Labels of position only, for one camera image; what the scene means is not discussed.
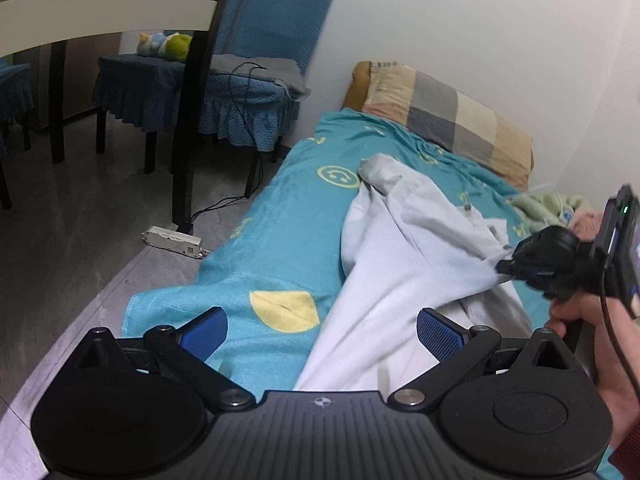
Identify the green fleece blanket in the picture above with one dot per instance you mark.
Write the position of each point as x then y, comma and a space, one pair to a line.
537, 206

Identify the white table with black legs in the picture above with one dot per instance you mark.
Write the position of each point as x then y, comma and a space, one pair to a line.
100, 0

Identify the teal printed bed sheet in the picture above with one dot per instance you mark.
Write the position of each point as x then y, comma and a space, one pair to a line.
280, 240

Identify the white shirt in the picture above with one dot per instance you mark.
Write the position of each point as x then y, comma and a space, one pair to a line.
400, 260

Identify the white power strip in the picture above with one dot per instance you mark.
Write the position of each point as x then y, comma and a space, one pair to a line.
172, 241

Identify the blue covered chair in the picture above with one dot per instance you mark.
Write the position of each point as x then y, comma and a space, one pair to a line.
270, 20

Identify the plaid pillow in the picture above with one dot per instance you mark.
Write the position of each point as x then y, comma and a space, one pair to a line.
450, 115

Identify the green yellow plush toy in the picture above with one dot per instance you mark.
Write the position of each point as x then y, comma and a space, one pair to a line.
167, 45

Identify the pink fluffy blanket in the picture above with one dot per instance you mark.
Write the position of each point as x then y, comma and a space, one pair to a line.
587, 222

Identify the person's right forearm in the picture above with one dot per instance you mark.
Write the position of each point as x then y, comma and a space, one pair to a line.
622, 410

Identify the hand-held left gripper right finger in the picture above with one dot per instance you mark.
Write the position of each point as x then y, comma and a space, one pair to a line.
440, 332

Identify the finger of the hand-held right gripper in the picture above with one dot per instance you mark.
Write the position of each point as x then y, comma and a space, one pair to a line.
517, 266
542, 282

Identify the grey cloth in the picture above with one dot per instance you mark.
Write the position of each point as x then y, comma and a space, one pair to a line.
270, 67

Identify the person's right hand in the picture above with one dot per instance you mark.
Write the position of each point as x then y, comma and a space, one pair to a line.
585, 310

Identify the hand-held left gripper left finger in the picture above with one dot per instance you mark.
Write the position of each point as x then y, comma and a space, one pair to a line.
205, 332

